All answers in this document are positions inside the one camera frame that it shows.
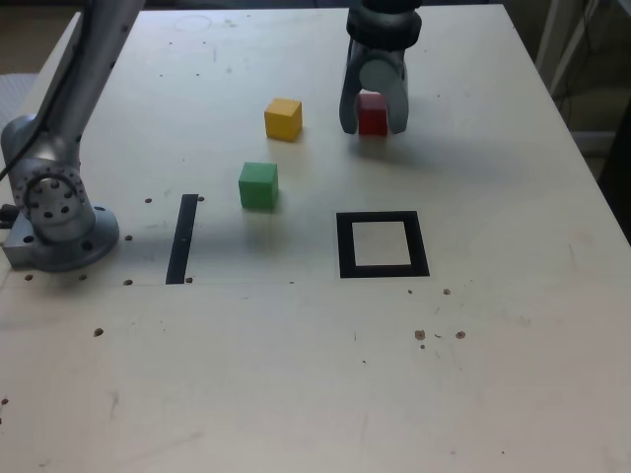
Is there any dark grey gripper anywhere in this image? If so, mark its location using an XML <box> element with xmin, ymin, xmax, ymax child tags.
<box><xmin>338</xmin><ymin>39</ymin><xmax>411</xmax><ymax>136</ymax></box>

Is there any red cube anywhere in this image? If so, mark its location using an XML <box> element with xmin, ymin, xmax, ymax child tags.
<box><xmin>355</xmin><ymin>89</ymin><xmax>388</xmax><ymax>137</ymax></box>

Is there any yellow cube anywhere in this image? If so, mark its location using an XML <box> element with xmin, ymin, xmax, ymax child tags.
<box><xmin>263</xmin><ymin>97</ymin><xmax>303</xmax><ymax>143</ymax></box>

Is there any green cube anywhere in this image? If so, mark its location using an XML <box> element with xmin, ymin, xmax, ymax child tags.
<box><xmin>238</xmin><ymin>161</ymin><xmax>280</xmax><ymax>210</ymax></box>

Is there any black tape square outline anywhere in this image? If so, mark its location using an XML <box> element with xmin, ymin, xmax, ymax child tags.
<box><xmin>335</xmin><ymin>210</ymin><xmax>431</xmax><ymax>280</ymax></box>

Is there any black tape strip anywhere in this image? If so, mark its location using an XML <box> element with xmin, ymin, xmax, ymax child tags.
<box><xmin>165</xmin><ymin>193</ymin><xmax>199</xmax><ymax>286</ymax></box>

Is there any grey textured pad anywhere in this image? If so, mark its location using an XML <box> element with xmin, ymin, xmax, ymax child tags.
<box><xmin>0</xmin><ymin>72</ymin><xmax>38</xmax><ymax>119</ymax></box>

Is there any white metal frame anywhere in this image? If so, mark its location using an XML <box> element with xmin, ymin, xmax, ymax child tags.
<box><xmin>534</xmin><ymin>0</ymin><xmax>631</xmax><ymax>100</ymax></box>

